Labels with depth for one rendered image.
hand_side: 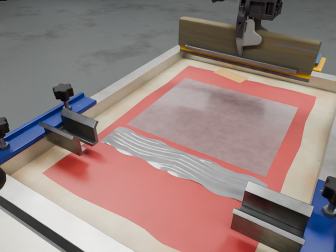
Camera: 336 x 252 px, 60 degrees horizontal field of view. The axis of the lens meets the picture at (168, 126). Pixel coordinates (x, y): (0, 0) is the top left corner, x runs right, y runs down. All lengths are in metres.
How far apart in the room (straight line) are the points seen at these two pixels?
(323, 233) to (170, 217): 0.23
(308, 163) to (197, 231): 0.29
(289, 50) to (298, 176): 0.29
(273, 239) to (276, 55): 0.45
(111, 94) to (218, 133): 0.29
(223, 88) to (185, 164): 0.36
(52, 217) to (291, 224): 0.36
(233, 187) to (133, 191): 0.18
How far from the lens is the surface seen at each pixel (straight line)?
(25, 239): 0.42
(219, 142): 0.66
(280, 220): 0.50
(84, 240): 0.46
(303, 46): 0.74
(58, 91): 0.67
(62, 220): 0.49
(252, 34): 0.75
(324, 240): 0.48
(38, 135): 0.65
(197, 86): 0.88
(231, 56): 0.78
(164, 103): 0.79
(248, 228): 0.46
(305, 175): 0.63
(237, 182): 0.57
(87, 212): 0.53
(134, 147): 0.64
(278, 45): 0.75
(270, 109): 0.81
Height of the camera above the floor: 1.36
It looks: 35 degrees down
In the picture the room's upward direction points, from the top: straight up
